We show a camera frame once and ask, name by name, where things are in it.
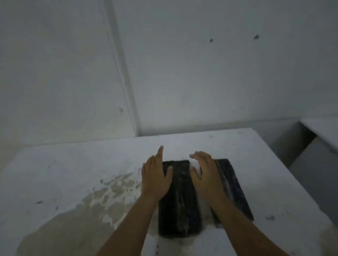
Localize person's left hand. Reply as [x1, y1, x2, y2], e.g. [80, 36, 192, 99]
[141, 145, 174, 202]

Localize person's right hand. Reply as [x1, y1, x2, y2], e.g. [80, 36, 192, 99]
[189, 151, 227, 204]

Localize black package torn white label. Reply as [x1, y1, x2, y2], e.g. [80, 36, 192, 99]
[210, 159, 255, 229]

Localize black package rectangular white label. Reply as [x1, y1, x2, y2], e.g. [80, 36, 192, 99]
[157, 160, 203, 238]

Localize person's left forearm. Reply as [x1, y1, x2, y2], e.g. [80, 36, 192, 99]
[96, 195, 166, 256]

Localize person's right forearm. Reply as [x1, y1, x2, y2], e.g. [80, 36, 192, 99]
[203, 196, 288, 256]

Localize white side table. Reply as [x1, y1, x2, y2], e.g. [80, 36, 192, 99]
[289, 117, 338, 235]

